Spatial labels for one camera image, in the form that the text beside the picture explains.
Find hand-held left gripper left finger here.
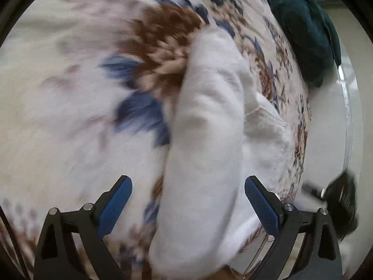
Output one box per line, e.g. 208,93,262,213
33,175,133,280

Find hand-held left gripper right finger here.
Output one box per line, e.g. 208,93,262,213
244,175,343,280

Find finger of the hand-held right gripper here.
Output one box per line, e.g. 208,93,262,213
301,182,328,201

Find white pants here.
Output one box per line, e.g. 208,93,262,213
149,26,295,280

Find floral printed blanket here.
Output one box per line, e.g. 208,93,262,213
0,0,312,280

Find dark teal cloth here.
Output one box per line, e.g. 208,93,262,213
258,0,342,88

